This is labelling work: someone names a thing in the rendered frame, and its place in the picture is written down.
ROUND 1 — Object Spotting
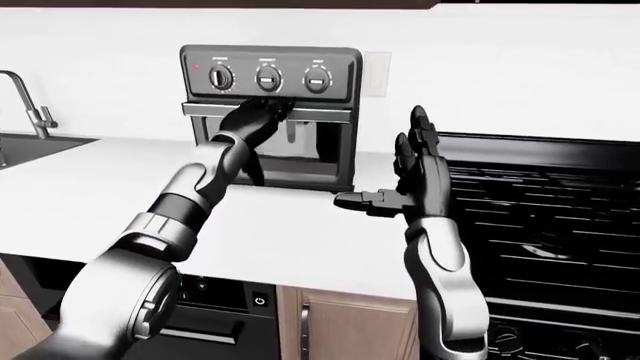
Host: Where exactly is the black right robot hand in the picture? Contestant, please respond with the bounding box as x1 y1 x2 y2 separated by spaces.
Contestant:
333 105 452 219

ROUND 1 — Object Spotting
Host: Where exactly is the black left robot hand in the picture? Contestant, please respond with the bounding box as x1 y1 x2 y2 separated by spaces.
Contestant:
216 97 295 142

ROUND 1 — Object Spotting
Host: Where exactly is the toaster oven glass door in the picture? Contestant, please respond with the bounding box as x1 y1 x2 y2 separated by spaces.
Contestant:
181 100 357 191

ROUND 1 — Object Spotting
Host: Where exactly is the dark grey toaster oven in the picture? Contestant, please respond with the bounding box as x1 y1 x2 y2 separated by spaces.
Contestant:
179 44 365 192

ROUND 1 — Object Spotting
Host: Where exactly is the toaster oven temperature knob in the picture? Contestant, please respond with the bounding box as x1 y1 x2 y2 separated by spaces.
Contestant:
255 65 284 93

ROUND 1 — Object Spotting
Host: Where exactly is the toaster oven function knob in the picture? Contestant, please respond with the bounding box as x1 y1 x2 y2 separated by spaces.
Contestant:
207 64 234 92

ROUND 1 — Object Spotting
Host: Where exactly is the toaster oven timer knob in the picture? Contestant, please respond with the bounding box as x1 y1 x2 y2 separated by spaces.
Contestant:
303 66 333 95

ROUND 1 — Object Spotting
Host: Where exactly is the light wood cabinet door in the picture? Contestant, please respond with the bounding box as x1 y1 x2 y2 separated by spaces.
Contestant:
275 285 420 360

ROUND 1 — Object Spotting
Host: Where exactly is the black gas stove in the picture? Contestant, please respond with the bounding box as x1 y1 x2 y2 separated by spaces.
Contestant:
433 130 640 360

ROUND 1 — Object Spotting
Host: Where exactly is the black stove control knob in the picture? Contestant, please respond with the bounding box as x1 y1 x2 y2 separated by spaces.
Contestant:
488 324 525 360
572 330 609 360

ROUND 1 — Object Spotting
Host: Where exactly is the black dishwasher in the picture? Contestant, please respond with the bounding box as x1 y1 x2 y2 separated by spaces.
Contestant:
134 272 281 360

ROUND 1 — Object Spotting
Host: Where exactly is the brushed steel kitchen faucet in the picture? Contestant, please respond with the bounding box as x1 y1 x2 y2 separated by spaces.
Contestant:
0 69 59 141

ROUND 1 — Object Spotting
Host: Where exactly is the dark kitchen sink basin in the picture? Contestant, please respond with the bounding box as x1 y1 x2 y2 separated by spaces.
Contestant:
0 131 100 169

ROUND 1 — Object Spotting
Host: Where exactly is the light wood cabinet panel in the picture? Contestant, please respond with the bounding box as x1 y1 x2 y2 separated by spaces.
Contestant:
0 258 56 360

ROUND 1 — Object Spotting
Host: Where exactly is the white wall outlet plate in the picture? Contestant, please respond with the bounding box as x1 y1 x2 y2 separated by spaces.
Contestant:
362 51 392 99

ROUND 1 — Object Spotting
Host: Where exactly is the silver cabinet door handle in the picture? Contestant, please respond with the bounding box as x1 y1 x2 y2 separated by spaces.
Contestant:
299 301 311 354

